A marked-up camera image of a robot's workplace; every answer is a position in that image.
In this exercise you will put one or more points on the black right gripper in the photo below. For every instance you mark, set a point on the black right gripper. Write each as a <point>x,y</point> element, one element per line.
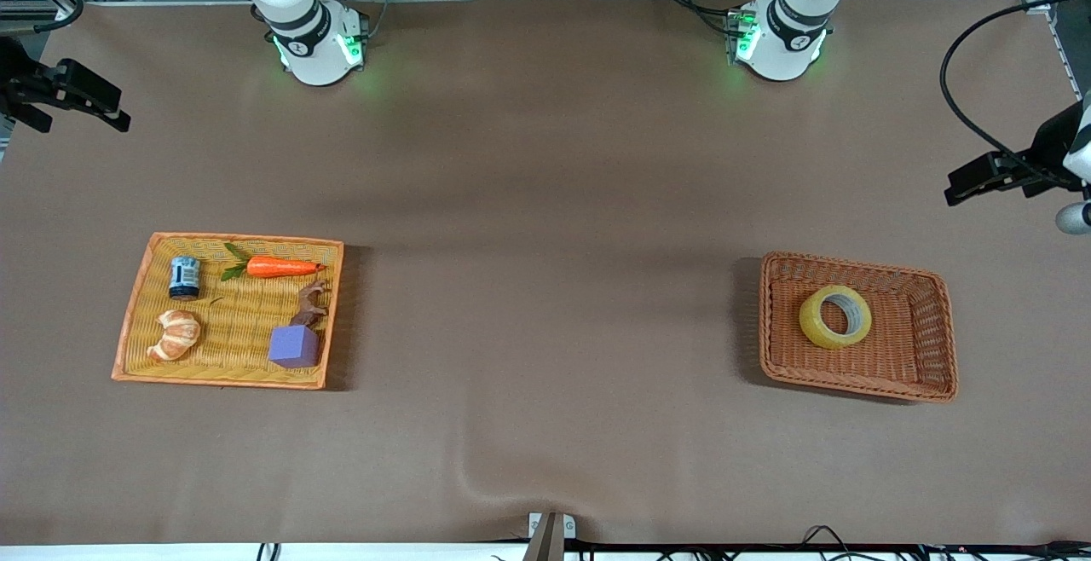
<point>17,77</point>

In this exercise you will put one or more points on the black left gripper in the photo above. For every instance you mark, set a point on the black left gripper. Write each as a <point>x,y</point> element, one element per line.
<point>1047,150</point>

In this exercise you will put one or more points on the yellow tape roll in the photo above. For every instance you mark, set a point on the yellow tape roll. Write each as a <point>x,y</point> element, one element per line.
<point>814,326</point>

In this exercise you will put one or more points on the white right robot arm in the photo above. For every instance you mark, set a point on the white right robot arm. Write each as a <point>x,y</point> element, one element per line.
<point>311,41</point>

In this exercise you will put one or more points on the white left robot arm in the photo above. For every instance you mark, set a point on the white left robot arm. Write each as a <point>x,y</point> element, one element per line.
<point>780,41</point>

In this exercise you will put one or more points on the brown wicker basket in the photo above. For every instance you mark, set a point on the brown wicker basket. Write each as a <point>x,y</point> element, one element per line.
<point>912,348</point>

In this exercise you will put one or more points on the small blue can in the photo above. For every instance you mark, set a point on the small blue can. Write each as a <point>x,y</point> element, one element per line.
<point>184,280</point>

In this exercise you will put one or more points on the toy croissant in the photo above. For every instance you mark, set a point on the toy croissant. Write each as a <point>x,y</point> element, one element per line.
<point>175,335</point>

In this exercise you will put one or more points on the orange toy carrot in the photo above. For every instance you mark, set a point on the orange toy carrot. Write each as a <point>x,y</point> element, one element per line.
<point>281,268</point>

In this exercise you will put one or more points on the yellow wicker tray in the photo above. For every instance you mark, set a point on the yellow wicker tray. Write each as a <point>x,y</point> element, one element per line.
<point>230,322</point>

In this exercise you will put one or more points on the brown toy horse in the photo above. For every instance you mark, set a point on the brown toy horse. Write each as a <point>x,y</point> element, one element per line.
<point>308,309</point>

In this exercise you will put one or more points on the purple cube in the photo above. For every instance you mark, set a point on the purple cube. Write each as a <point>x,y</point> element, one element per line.
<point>294,348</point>

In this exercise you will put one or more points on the metal table clamp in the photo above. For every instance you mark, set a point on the metal table clamp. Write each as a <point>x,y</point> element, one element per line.
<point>551,535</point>

